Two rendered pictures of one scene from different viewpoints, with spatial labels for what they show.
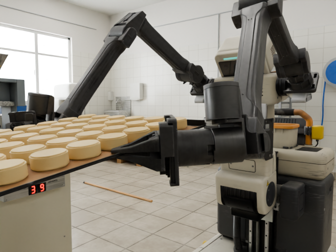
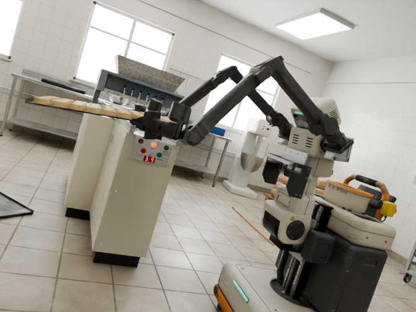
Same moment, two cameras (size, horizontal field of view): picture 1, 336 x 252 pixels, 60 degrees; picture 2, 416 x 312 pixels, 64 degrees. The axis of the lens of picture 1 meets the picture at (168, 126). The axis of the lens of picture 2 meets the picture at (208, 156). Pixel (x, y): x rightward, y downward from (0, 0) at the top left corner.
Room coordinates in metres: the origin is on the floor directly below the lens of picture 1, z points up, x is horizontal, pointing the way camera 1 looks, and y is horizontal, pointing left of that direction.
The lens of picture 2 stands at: (-0.47, -0.83, 1.03)
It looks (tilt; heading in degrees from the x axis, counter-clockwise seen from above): 5 degrees down; 31
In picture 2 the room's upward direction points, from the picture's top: 17 degrees clockwise
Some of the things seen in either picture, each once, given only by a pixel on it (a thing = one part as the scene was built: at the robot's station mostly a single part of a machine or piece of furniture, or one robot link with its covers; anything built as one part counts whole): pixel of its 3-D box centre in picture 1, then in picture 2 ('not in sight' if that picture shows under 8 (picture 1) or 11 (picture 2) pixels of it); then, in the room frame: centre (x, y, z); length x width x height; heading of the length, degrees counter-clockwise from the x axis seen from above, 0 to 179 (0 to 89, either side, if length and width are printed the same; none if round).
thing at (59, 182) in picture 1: (34, 174); (151, 150); (1.07, 0.50, 0.77); 0.24 x 0.04 x 0.14; 144
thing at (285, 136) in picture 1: (272, 134); (345, 196); (1.51, -0.55, 0.87); 0.23 x 0.15 x 0.11; 51
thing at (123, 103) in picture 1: (120, 109); not in sight; (6.21, 1.02, 0.91); 1.00 x 0.36 x 1.11; 53
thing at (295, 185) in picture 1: (262, 199); (294, 236); (1.26, -0.42, 0.61); 0.28 x 0.27 x 0.25; 51
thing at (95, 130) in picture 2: not in sight; (114, 159); (1.85, 1.59, 0.42); 1.28 x 0.72 x 0.84; 54
